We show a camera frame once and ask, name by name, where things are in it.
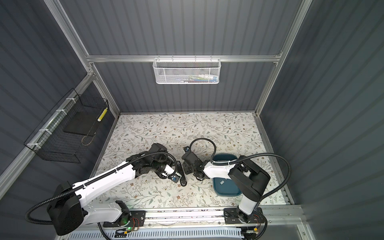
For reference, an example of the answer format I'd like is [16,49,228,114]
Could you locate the black long stapler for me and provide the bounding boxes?
[177,161,187,187]

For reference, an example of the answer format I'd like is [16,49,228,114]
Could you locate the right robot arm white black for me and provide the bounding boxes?
[182,147,271,217]

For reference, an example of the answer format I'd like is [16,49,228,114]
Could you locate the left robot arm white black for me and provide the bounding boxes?
[47,144,179,236]

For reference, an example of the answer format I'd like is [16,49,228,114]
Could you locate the teal plastic tray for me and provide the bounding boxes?
[213,154,242,197]

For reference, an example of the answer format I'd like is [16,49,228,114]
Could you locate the yellow marker in basket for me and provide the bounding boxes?
[97,107,109,122]

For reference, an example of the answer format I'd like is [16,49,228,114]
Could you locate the pens in white basket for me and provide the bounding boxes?
[175,74,219,84]

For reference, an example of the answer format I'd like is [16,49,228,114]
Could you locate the black pad in basket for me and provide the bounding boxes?
[63,112,101,137]

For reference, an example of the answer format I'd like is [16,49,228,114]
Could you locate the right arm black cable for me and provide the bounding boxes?
[188,137,292,202]

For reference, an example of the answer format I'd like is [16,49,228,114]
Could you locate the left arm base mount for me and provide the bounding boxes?
[103,211,147,229]

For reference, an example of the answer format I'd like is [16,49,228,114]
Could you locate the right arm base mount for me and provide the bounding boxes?
[224,208,267,225]

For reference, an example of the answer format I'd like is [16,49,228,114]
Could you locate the white slotted cable duct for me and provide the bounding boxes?
[67,227,245,240]

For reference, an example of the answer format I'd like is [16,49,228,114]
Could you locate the white wire mesh basket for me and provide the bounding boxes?
[153,61,222,85]

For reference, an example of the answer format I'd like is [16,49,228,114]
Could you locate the black wire basket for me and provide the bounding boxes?
[24,91,109,164]

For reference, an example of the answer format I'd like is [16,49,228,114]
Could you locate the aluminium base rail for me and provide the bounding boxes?
[59,205,307,230]

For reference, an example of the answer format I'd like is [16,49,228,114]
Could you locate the aluminium horizontal back rail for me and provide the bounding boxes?
[86,55,281,63]

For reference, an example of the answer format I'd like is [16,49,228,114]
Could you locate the aluminium corner post left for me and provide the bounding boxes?
[44,0,121,118]

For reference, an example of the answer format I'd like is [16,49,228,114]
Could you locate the aluminium corner post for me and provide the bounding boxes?
[255,0,313,117]
[44,0,121,118]

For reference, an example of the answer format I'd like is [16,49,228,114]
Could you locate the aluminium corner post right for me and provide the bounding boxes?
[255,0,313,117]

